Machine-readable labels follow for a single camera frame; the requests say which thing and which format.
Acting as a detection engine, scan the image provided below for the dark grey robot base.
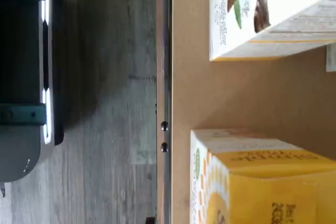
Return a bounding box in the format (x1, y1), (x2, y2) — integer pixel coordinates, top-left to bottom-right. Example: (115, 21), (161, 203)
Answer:
(0, 0), (65, 184)

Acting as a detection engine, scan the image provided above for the light wooden shelf board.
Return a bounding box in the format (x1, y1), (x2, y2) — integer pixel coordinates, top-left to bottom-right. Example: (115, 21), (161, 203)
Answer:
(171, 0), (336, 224)

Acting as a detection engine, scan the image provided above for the black metal shelf beam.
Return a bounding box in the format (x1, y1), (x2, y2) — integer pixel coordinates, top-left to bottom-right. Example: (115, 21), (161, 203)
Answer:
(155, 0), (173, 224)

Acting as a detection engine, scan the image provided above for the white box with yellow edge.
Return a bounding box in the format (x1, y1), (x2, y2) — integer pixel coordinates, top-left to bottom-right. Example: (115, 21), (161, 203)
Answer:
(209, 0), (336, 62)

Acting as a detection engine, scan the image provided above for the yellow and white box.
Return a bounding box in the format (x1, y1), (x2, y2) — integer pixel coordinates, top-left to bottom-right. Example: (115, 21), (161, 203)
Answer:
(190, 129), (336, 224)

